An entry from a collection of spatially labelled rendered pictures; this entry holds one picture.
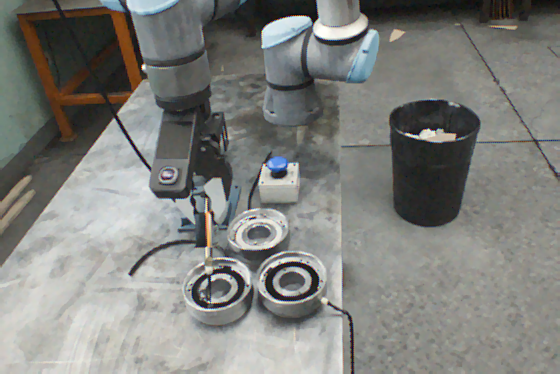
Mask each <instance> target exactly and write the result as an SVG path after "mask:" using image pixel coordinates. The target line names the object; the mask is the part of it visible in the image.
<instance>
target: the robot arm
mask: <svg viewBox="0 0 560 374"><path fill-rule="evenodd" d="M100 1H101V3H102V4H103V5H105V6H106V7H108V8H110V9H112V10H117V11H121V12H127V13H129V14H131V16H132V19H133V23H134V27H135V29H136V33H137V39H138V43H139V47H140V49H141V53H142V57H143V60H144V63H145V65H143V67H142V70H143V72H147V77H148V81H149V84H150V87H151V91H152V93H154V97H155V100H156V104H157V106H158V107H160V108H162V109H165V110H163V112H162V117H161V121H160V126H159V131H158V135H157V145H156V150H155V155H154V160H153V165H152V169H151V174H150V179H149V184H148V187H149V189H150V190H151V191H152V192H153V193H154V195H155V196H156V197H157V199H171V200H172V201H173V203H175V204H176V205H177V206H178V207H179V208H180V210H181V212H182V213H183V214H184V215H185V216H186V217H188V218H189V219H190V220H191V221H192V222H193V224H194V225H195V219H194V217H195V216H194V215H196V214H199V213H198V211H197V209H196V207H195V205H196V201H195V199H194V197H193V196H192V192H193V190H194V181H193V180H192V177H193V176H203V177H204V179H206V180H205V183H204V191H205V193H206V194H207V195H208V196H209V197H210V199H211V201H212V203H211V209H212V210H213V212H214V221H215V222H216V223H217V226H221V224H222V223H223V221H224V219H225V217H226V216H227V212H228V207H229V194H230V190H231V184H232V179H233V173H232V168H231V166H230V164H229V163H228V161H227V159H226V155H221V148H220V141H221V137H220V136H221V135H222V140H223V144H224V150H225V152H227V150H228V147H229V136H228V131H227V126H226V120H225V116H224V111H221V112H213V111H212V110H211V106H210V101H209V98H210V97H211V95H212V92H211V86H210V82H211V76H210V70H209V66H208V60H207V56H206V47H205V42H204V37H203V33H202V27H204V26H206V25H207V24H209V23H212V22H214V21H215V20H217V19H218V18H219V17H221V16H223V15H224V14H226V13H228V12H233V11H235V10H236V9H237V8H238V7H239V6H240V5H241V4H242V2H244V1H246V0H100ZM316 1H317V9H318V15H319V19H318V20H317V21H316V22H315V23H314V25H313V26H312V24H313V23H312V22H311V19H310V18H309V17H306V16H294V17H289V18H285V19H281V20H278V21H276V22H274V23H270V24H268V25H267V26H265V29H264V30H263V32H262V41H263V46H262V48H263V51H264V58H265V74H266V81H267V88H266V93H265V101H264V106H263V110H264V117H265V119H266V120H267V121H268V122H270V123H272V124H275V125H278V126H285V127H293V126H301V125H304V124H308V123H311V122H313V121H314V120H316V119H317V118H320V117H321V116H322V114H323V112H324V105H323V100H322V97H321V95H320V93H319V91H318V89H317V86H316V84H315V82H314V79H320V80H328V81H336V82H346V83H349V82H354V83H364V82H365V81H366V80H367V79H368V78H369V76H370V75H371V73H372V69H373V66H374V63H375V59H376V56H377V52H378V47H379V35H378V32H377V31H375V30H373V29H371V30H369V25H368V19H367V17H366V16H365V15H364V14H360V13H359V0H316ZM216 116H218V117H219V118H215V117H216ZM223 126H224V130H223ZM224 131H225V135H224ZM225 136H226V139H225ZM211 174H212V175H211ZM209 175H210V176H209Z"/></svg>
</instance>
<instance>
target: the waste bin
mask: <svg viewBox="0 0 560 374"><path fill-rule="evenodd" d="M389 127H390V146H391V150H392V171H393V192H394V207H395V209H396V213H397V214H398V215H399V216H401V217H403V218H404V219H406V220H407V221H409V222H411V223H414V224H417V225H420V226H428V227H434V226H440V225H444V224H447V223H450V222H451V221H452V220H454V219H455V218H456V217H457V216H458V214H459V213H460V209H461V201H462V197H463V193H464V189H465V185H466V181H467V178H468V173H469V169H470V166H471V161H472V155H473V152H474V148H475V144H476V141H477V136H478V133H479V132H480V129H481V121H480V118H479V117H478V115H477V114H476V113H475V112H474V111H472V110H471V109H469V108H468V107H466V106H464V105H462V104H460V103H457V102H454V101H450V100H445V99H435V98H427V99H418V100H412V101H409V102H407V103H404V104H401V105H399V106H398V107H396V108H394V110H392V112H391V114H390V116H389ZM428 129H430V131H431V132H433V131H435V132H436V131H437V130H438V129H440V130H443V132H444V133H452V134H456V136H455V140H451V141H427V140H421V139H418V138H414V137H411V136H408V135H407V134H405V133H409V134H411V135H418V136H419V134H420V132H422V131H423V130H428Z"/></svg>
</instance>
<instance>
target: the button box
mask: <svg viewBox="0 0 560 374"><path fill-rule="evenodd" d="M299 188H300V174H299V164H298V163H293V164H289V167H288V168H286V169H285V170H282V172H281V173H280V174H277V173H276V172H275V171H271V170H269V169H268V168H267V164H263V168H262V172H261V177H260V181H259V191H260V197H261V204H298V197H299Z"/></svg>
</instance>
